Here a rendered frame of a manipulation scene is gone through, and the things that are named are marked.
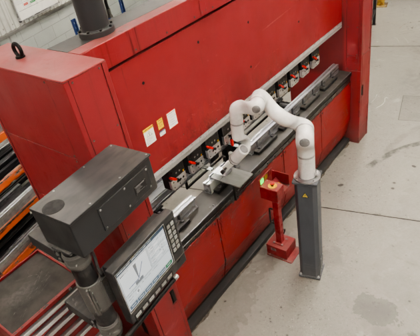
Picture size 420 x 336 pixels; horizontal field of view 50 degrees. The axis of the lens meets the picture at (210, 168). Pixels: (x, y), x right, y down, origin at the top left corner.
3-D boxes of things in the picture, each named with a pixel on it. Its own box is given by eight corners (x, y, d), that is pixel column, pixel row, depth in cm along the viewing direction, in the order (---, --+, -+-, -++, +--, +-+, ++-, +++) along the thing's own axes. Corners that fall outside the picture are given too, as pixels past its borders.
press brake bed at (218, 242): (186, 340, 344) (161, 267, 296) (166, 327, 356) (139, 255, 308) (350, 141, 520) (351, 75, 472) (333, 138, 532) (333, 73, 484)
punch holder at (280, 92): (279, 98, 385) (278, 81, 376) (271, 97, 390) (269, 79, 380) (288, 91, 394) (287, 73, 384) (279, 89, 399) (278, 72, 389)
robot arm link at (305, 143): (315, 149, 314) (313, 120, 300) (315, 165, 299) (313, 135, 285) (297, 150, 316) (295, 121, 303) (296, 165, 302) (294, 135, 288)
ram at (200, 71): (129, 203, 273) (88, 84, 227) (121, 199, 278) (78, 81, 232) (341, 27, 449) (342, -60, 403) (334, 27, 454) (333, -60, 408)
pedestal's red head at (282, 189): (278, 203, 354) (276, 185, 343) (261, 198, 362) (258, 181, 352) (290, 189, 366) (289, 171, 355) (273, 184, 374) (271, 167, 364)
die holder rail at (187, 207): (152, 251, 303) (149, 241, 298) (146, 247, 307) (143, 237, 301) (198, 207, 333) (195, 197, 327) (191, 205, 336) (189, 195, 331)
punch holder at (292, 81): (291, 88, 397) (290, 71, 387) (283, 87, 402) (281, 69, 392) (299, 81, 406) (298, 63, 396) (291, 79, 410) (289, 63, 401)
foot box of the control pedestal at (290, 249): (291, 264, 387) (291, 254, 380) (266, 254, 401) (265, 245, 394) (302, 249, 399) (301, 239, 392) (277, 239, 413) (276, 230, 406)
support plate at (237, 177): (239, 188, 324) (239, 187, 323) (211, 179, 339) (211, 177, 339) (253, 174, 335) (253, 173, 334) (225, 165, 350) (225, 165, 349)
